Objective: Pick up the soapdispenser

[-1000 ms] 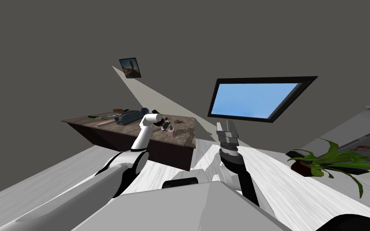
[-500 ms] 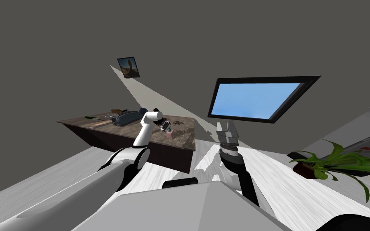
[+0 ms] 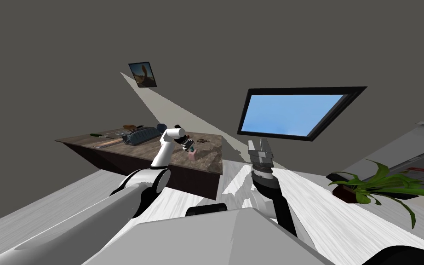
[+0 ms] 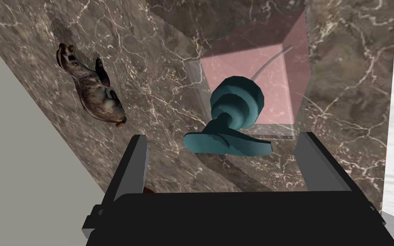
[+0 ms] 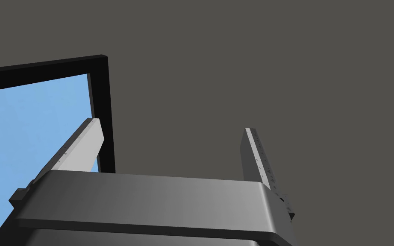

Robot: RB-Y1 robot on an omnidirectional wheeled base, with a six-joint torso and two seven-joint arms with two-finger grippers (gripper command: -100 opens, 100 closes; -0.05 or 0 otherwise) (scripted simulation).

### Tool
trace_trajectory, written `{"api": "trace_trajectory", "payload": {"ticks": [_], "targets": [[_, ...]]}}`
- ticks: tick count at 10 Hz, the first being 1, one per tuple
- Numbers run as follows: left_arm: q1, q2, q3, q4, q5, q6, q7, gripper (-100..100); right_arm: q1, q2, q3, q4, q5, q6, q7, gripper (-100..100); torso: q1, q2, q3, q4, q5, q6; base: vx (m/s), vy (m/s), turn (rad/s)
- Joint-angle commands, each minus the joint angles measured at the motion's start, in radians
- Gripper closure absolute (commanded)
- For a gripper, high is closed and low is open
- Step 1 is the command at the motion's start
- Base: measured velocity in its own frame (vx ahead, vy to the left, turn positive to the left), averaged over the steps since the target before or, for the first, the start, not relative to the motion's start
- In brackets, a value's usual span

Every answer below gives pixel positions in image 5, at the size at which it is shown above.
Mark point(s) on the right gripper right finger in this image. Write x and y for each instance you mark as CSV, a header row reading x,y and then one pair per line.
x,y
255,160

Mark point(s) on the black framed window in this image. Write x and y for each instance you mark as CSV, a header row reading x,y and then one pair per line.
x,y
19,136

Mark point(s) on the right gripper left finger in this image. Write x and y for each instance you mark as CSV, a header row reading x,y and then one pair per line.
x,y
80,150

